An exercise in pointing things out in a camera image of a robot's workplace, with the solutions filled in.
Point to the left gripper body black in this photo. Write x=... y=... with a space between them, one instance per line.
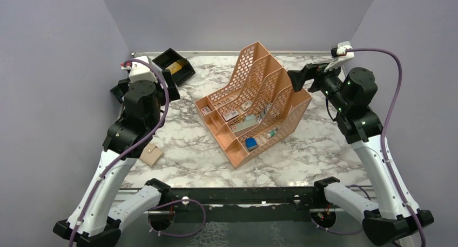
x=174 y=95

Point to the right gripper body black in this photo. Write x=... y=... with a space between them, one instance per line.
x=329 y=82

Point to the orange plastic desk organizer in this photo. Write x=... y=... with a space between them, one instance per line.
x=258 y=79

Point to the black white card tray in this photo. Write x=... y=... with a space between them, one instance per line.
x=168 y=57

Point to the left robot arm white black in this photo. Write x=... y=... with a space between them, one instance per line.
x=95 y=222

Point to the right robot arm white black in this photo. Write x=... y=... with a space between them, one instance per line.
x=395 y=214

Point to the gold card in tray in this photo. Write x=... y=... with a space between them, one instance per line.
x=174 y=67

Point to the grey tape roll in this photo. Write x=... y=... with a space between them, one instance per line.
x=265 y=110

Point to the grey stapler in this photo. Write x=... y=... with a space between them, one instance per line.
x=249 y=122

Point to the red white small box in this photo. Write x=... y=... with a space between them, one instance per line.
x=230 y=115

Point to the blue stamp box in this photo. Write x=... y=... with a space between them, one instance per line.
x=251 y=144

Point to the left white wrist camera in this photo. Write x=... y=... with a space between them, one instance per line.
x=139 y=72

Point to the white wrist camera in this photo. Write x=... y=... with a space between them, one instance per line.
x=340 y=55
x=139 y=72

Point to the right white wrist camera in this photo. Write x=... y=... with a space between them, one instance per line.
x=340 y=55

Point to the black metal base rail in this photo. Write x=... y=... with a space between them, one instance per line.
x=233 y=205

